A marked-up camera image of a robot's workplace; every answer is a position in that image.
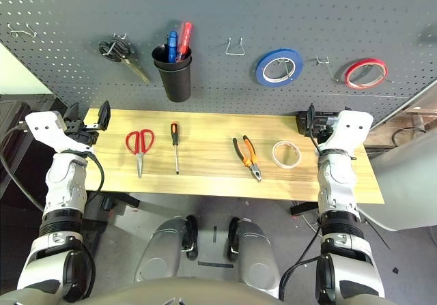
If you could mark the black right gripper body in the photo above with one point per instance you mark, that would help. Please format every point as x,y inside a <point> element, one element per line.
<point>324,131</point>

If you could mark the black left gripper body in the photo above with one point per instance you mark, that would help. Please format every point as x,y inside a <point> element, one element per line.
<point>76,127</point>

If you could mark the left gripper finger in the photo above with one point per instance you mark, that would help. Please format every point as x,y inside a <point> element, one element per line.
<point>73,110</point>
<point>104,115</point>

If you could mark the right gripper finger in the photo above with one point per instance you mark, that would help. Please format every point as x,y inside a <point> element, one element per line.
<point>311,117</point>

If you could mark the white tape roll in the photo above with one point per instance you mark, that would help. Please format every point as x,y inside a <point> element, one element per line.
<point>275,156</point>

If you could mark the orange black screwdriver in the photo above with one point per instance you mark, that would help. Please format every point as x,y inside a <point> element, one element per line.
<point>174,132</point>

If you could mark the orange black pliers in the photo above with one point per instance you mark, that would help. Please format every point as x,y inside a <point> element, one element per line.
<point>252,163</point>

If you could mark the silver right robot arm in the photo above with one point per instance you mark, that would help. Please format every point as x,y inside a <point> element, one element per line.
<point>336,182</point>

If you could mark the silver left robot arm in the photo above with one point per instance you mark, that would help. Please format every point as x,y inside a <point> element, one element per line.
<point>63,182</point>

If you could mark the grey perforated pegboard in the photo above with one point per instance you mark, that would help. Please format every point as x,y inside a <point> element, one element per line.
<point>218,11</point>

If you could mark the silver double peg hook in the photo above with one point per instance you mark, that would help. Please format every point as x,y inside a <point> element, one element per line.
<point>322,60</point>

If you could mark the brown wooden side shelf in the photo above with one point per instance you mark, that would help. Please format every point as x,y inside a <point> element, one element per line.
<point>382,141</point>

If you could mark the black ribbed equipment case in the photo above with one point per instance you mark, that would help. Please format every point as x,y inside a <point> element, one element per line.
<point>13,114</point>

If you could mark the silver blue tape hook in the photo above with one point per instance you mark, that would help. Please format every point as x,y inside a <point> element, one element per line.
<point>282,59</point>

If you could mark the blue tape roll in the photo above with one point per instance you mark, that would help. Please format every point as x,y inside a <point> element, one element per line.
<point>260,68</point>

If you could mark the silver red tape hook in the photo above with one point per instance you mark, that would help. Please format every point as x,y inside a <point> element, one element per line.
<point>367,67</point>

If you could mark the red tape roll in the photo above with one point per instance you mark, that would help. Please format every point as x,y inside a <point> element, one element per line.
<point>365,61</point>

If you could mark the black plastic cup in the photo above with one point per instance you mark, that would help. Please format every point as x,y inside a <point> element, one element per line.
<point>177,86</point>
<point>160,54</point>

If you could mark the black table foot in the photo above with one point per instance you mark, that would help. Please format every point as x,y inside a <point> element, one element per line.
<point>123,201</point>
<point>304,208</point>

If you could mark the silver scissors peg hook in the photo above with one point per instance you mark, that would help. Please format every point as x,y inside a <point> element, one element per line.
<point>120,36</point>

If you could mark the grey rounded furniture panel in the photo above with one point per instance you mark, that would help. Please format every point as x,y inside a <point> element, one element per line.
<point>406,182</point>

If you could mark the blue pen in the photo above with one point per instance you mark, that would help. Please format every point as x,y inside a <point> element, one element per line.
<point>172,42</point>

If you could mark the silver right robot leg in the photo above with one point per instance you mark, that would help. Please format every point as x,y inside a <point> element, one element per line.
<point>256,250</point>

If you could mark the silver robot leg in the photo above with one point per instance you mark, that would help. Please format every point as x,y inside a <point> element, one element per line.
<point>160,247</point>
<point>256,250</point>

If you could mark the silver left robot leg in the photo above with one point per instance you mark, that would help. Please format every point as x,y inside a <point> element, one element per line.
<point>160,247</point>

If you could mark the short black floor tape strip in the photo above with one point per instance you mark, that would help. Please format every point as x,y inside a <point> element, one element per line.
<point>215,234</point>

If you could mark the long black floor tape strip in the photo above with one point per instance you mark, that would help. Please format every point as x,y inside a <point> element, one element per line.
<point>215,264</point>

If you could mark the olive robot torso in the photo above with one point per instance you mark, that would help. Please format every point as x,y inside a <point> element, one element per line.
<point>177,291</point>

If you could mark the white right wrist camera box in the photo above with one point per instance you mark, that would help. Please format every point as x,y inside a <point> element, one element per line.
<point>351,124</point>

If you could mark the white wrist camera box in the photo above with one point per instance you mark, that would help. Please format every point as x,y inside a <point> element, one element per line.
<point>44,126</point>
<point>351,124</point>

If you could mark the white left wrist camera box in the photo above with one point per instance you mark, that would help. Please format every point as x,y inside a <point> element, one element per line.
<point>44,126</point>

